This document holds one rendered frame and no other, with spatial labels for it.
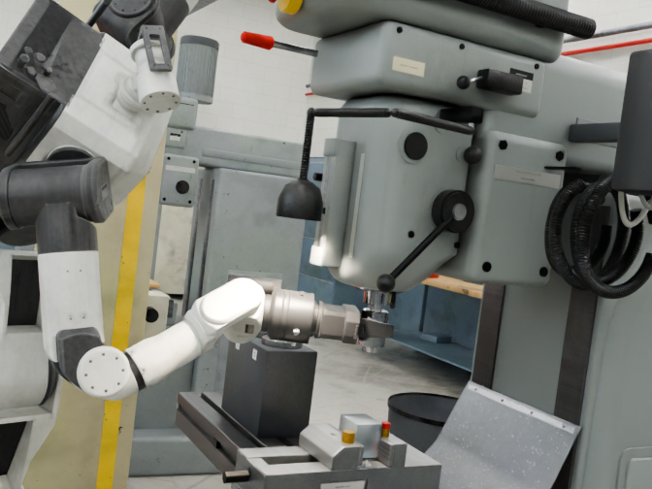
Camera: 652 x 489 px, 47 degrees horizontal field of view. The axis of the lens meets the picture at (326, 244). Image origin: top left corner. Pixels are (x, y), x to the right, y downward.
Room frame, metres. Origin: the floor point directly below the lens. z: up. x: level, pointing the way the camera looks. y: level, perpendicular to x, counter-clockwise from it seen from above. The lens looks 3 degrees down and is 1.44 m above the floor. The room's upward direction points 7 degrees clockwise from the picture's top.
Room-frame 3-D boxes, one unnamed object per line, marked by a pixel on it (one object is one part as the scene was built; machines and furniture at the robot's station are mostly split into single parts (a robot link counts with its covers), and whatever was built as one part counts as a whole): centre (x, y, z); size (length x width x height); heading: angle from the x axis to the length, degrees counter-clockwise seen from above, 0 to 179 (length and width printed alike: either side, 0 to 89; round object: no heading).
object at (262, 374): (1.66, 0.09, 1.04); 0.22 x 0.12 x 0.20; 28
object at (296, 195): (1.18, 0.05, 1.44); 0.07 x 0.07 x 0.06
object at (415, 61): (1.32, -0.14, 1.68); 0.34 x 0.24 x 0.10; 119
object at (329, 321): (1.29, -0.01, 1.24); 0.13 x 0.12 x 0.10; 4
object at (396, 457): (1.29, -0.07, 0.99); 0.35 x 0.15 x 0.11; 118
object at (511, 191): (1.39, -0.27, 1.47); 0.24 x 0.19 x 0.26; 29
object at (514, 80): (1.21, -0.22, 1.66); 0.12 x 0.04 x 0.04; 119
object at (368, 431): (1.30, -0.10, 1.05); 0.06 x 0.05 x 0.06; 28
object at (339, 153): (1.25, 0.00, 1.45); 0.04 x 0.04 x 0.21; 29
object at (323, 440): (1.27, -0.05, 1.03); 0.12 x 0.06 x 0.04; 28
